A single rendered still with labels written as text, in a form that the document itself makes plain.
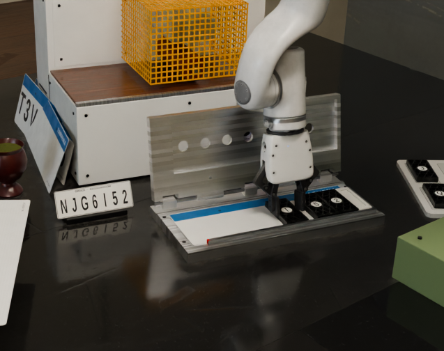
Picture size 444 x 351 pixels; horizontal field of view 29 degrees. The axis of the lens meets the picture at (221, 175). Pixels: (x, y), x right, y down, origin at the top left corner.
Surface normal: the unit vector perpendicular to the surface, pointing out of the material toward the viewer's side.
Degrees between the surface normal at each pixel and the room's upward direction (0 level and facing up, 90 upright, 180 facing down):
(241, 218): 0
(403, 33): 90
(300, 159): 78
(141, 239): 0
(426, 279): 90
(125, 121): 90
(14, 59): 0
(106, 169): 90
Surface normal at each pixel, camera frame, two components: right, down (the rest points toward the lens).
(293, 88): 0.55, 0.21
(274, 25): -0.36, -0.48
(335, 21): 0.63, 0.36
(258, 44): -0.50, -0.25
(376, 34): -0.78, 0.25
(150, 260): 0.04, -0.90
